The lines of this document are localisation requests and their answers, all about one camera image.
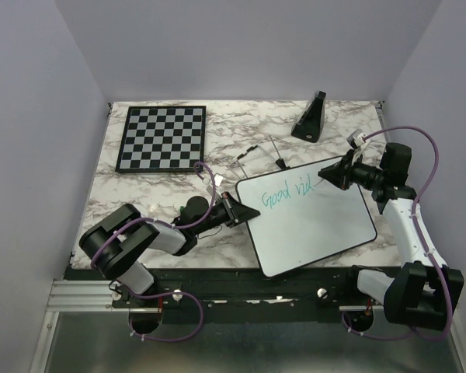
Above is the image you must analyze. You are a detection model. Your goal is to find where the black wire whiteboard stand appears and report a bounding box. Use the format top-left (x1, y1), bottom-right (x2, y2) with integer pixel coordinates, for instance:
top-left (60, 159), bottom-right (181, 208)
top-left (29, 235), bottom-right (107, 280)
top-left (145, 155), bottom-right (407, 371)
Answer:
top-left (227, 135), bottom-right (290, 180)

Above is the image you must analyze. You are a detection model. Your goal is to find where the black white chessboard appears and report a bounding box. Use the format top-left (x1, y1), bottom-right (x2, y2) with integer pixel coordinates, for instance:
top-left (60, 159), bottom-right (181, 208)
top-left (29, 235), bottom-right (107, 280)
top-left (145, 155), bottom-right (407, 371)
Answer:
top-left (116, 106), bottom-right (207, 173)

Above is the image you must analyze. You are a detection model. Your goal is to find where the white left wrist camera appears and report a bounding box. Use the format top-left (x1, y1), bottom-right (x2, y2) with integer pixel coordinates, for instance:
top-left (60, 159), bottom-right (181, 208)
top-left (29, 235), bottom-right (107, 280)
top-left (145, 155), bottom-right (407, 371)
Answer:
top-left (202, 174), bottom-right (224, 196)

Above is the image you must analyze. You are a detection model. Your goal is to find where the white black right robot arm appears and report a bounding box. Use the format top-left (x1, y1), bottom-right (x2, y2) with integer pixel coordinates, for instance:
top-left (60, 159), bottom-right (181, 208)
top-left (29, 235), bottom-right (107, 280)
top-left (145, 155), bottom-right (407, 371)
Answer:
top-left (318, 143), bottom-right (464, 331)

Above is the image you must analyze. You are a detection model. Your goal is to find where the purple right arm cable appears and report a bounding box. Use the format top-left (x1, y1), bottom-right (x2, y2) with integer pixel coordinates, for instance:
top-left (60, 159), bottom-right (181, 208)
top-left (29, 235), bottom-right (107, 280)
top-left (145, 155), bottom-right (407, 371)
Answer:
top-left (341, 126), bottom-right (454, 342)

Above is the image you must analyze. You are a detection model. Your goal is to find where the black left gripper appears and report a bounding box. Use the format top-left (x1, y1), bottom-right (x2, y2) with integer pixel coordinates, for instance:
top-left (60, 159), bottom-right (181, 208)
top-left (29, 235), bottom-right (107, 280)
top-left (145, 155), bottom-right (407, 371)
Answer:
top-left (194, 191), bottom-right (260, 236)

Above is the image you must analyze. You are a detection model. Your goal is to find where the aluminium rail frame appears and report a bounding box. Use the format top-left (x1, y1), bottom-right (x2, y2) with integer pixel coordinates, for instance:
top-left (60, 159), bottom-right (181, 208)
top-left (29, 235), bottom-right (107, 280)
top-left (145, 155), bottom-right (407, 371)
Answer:
top-left (26, 100), bottom-right (466, 373)

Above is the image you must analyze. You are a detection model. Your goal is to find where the white whiteboard black frame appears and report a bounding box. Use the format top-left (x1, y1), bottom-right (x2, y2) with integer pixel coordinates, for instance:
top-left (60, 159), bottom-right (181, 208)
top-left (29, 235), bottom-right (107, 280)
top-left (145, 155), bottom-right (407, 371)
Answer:
top-left (235, 157), bottom-right (377, 277)

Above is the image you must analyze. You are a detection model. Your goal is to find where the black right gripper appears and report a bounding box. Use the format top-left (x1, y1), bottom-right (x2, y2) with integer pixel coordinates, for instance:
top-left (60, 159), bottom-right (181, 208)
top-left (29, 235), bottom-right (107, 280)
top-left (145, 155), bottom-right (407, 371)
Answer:
top-left (319, 148), bottom-right (386, 190)

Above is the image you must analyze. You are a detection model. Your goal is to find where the black wedge eraser block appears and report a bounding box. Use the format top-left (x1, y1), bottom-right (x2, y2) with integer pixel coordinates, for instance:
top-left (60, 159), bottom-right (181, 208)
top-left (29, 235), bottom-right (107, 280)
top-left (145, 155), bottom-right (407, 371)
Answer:
top-left (290, 91), bottom-right (326, 143)

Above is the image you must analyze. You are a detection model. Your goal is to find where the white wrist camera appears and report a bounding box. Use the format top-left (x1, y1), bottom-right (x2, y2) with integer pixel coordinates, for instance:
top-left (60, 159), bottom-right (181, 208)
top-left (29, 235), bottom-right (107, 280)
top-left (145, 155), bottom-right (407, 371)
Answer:
top-left (346, 129), bottom-right (369, 162)
top-left (202, 174), bottom-right (224, 196)

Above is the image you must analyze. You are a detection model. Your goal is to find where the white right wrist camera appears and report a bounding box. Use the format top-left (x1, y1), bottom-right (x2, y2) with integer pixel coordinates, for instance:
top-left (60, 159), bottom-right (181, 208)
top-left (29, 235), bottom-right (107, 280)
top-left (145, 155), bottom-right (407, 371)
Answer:
top-left (346, 129), bottom-right (369, 162)

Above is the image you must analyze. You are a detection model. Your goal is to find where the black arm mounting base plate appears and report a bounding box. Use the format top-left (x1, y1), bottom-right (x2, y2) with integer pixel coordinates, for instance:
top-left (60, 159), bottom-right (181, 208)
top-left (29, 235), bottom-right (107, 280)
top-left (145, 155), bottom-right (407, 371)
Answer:
top-left (64, 266), bottom-right (412, 323)

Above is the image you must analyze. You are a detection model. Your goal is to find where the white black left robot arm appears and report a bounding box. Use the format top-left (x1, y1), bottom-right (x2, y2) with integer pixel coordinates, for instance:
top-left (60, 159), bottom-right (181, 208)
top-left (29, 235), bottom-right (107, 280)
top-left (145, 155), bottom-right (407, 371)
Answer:
top-left (78, 192), bottom-right (261, 307)

